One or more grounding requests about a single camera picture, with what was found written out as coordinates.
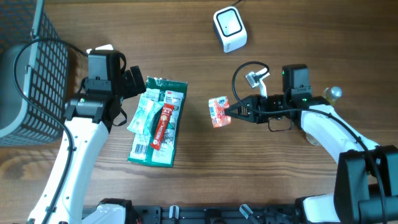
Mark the yellow Vim dish soap bottle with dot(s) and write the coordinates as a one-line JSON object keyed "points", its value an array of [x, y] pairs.
{"points": [[332, 94]]}

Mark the dark grey mesh basket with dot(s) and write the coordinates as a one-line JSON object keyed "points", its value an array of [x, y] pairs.
{"points": [[34, 74]]}

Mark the orange Kleenex tissue pack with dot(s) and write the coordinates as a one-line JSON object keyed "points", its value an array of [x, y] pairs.
{"points": [[217, 108]]}

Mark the white barcode scanner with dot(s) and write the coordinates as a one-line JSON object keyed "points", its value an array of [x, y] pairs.
{"points": [[229, 29]]}

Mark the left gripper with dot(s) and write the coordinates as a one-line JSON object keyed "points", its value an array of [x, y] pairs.
{"points": [[133, 86]]}

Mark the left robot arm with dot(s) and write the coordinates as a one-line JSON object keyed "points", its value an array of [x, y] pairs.
{"points": [[89, 117]]}

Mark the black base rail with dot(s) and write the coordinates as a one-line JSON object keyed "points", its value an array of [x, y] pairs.
{"points": [[143, 214]]}

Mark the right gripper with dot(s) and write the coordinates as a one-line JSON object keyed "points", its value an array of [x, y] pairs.
{"points": [[254, 102]]}

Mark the green lid jar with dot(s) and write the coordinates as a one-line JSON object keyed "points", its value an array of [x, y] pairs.
{"points": [[311, 139]]}

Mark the red Nescafe sachet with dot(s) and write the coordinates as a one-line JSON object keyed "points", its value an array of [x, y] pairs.
{"points": [[162, 126]]}

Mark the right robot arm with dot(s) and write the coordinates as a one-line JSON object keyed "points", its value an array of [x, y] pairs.
{"points": [[366, 179]]}

